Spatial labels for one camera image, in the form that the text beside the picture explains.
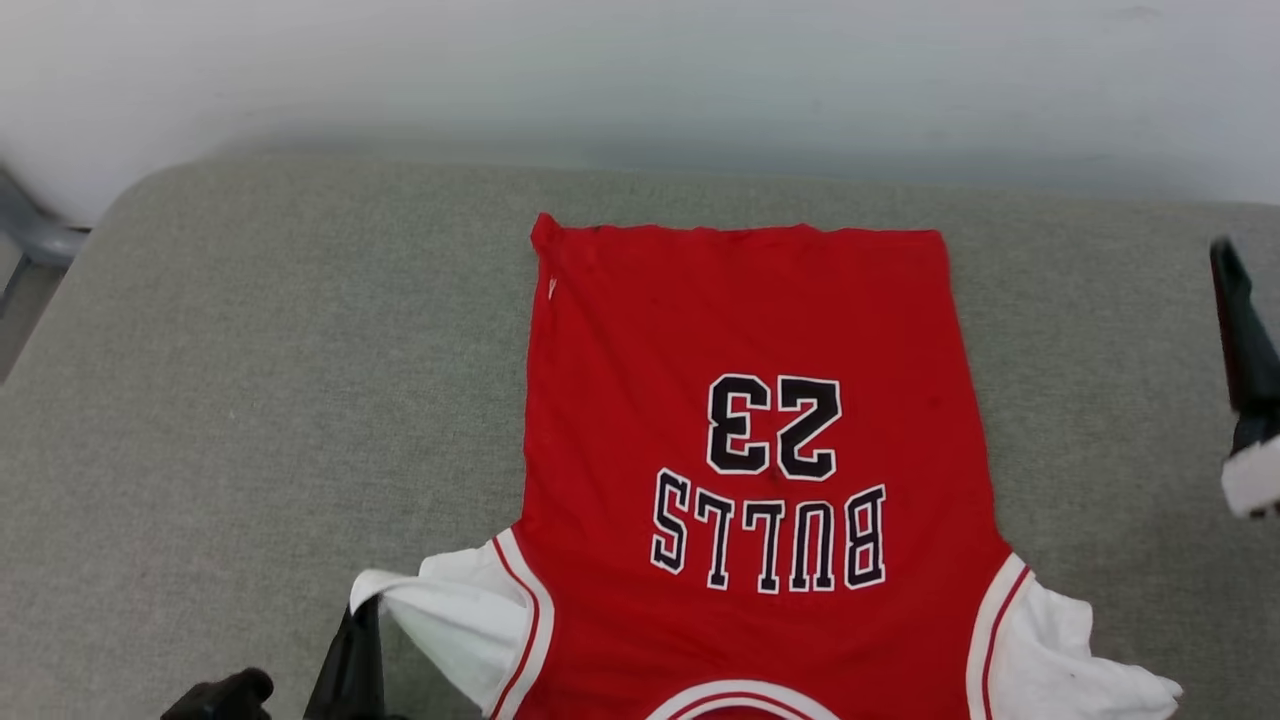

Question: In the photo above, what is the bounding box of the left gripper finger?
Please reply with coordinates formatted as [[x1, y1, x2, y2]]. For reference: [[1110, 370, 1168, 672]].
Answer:
[[303, 595, 387, 720]]

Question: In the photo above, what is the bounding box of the red and white basketball jersey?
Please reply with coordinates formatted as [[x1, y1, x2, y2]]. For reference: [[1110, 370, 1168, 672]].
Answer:
[[348, 212, 1186, 720]]

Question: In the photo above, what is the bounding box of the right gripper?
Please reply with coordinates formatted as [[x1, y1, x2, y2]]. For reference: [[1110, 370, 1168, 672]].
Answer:
[[1208, 237, 1280, 521]]

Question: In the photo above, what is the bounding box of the grey metal post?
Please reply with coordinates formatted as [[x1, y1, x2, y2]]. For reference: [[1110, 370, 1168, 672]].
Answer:
[[0, 165, 93, 386]]

